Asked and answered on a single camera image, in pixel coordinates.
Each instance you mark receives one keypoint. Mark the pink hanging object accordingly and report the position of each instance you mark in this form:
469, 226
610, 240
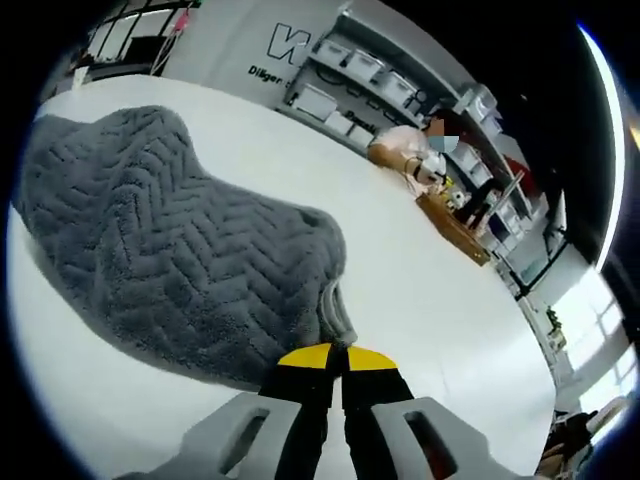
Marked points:
181, 20

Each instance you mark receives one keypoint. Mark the black monitor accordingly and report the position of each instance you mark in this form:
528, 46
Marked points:
145, 46

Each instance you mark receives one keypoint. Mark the small green plant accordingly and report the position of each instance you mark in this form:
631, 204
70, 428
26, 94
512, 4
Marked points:
555, 325

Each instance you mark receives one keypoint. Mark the grey towel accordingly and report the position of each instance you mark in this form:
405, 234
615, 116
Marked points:
175, 250

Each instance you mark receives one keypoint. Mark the wooden tray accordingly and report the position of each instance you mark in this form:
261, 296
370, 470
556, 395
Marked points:
455, 230

